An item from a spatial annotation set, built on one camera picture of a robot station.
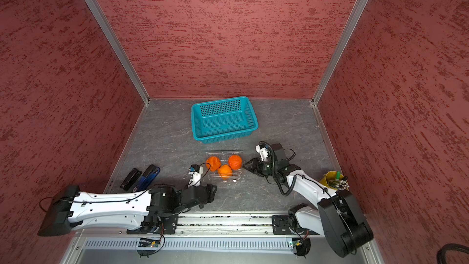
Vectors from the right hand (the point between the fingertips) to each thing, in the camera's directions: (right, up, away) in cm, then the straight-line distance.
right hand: (244, 171), depth 83 cm
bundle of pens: (+36, -1, -15) cm, 39 cm away
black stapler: (-53, -4, 0) cm, 54 cm away
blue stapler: (-45, -3, +1) cm, 45 cm away
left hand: (-15, -7, -7) cm, 18 cm away
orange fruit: (-14, +2, +5) cm, 15 cm away
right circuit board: (+21, -26, -11) cm, 35 cm away
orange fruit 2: (-5, +3, +4) cm, 7 cm away
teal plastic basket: (-13, +23, +27) cm, 38 cm away
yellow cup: (+39, -1, -3) cm, 39 cm away
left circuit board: (-39, -26, -11) cm, 48 cm away
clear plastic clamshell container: (-11, +5, +10) cm, 15 cm away
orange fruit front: (-9, 0, +1) cm, 9 cm away
